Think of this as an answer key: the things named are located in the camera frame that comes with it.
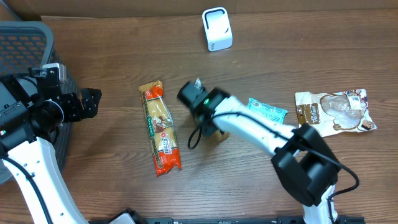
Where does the teal wipes packet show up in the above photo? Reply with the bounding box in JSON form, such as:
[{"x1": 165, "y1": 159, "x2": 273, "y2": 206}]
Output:
[{"x1": 246, "y1": 98, "x2": 288, "y2": 124}]

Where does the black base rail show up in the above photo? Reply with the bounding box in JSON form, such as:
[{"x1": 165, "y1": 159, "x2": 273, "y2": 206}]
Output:
[{"x1": 139, "y1": 216, "x2": 366, "y2": 224}]

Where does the dark grey plastic basket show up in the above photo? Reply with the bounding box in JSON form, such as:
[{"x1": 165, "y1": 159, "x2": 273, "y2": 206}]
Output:
[{"x1": 1, "y1": 21, "x2": 80, "y2": 185}]

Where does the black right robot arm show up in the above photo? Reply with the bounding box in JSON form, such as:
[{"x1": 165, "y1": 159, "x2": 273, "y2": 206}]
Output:
[{"x1": 177, "y1": 82, "x2": 340, "y2": 223}]

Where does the white barcode scanner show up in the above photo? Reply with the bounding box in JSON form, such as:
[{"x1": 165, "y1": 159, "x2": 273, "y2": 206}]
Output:
[{"x1": 201, "y1": 7, "x2": 233, "y2": 52}]

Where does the clear beige zip pouch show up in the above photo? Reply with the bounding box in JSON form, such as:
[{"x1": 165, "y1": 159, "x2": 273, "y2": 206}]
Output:
[{"x1": 295, "y1": 88, "x2": 377, "y2": 137}]

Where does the red snack package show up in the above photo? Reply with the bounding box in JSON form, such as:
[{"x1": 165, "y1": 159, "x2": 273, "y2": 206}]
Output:
[{"x1": 139, "y1": 80, "x2": 182, "y2": 176}]

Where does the brown cardboard backdrop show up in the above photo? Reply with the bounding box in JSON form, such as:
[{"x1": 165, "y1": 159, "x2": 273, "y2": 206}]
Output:
[{"x1": 1, "y1": 0, "x2": 397, "y2": 20}]

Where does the white Pantene tube gold cap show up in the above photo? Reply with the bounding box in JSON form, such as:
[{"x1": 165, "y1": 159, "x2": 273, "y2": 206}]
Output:
[{"x1": 194, "y1": 78, "x2": 229, "y2": 144}]

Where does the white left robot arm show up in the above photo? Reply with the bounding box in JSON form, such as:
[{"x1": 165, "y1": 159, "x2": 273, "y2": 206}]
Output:
[{"x1": 1, "y1": 74, "x2": 102, "y2": 223}]

